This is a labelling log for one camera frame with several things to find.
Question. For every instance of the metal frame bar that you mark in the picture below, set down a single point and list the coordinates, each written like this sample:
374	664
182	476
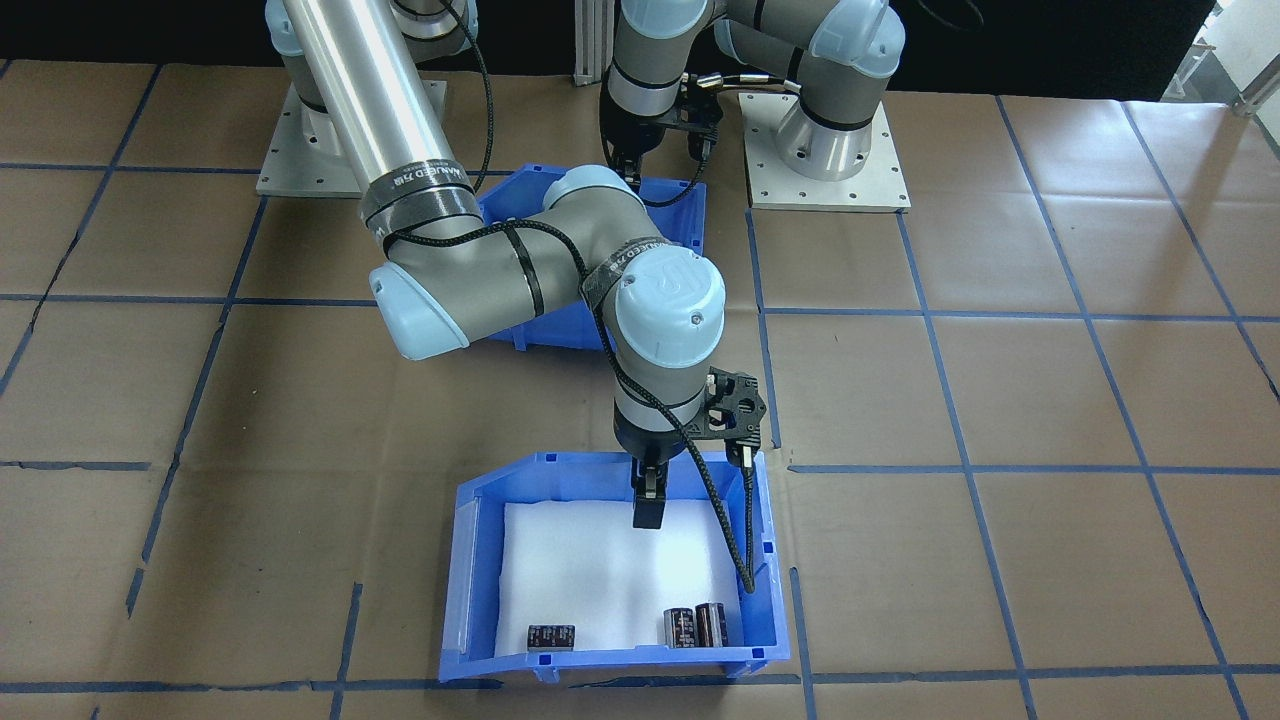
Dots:
1260	98

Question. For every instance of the aluminium frame post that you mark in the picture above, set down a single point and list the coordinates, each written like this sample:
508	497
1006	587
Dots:
593	40

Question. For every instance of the white foam pad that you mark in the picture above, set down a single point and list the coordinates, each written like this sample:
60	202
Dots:
580	570

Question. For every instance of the black cylindrical capacitor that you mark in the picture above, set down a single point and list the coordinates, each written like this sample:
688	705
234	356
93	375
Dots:
680	628
551	637
712	624

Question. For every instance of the blue plastic capacitor bin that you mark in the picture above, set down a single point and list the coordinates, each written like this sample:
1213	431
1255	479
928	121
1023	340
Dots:
600	665

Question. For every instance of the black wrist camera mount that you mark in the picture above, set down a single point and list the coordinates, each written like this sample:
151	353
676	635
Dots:
735	410
700	120

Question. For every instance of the blue plastic button bin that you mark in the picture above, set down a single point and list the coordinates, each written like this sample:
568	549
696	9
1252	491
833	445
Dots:
670	215

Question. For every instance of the white square base plate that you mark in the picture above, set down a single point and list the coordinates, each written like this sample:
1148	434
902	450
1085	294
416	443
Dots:
290	170
770	195

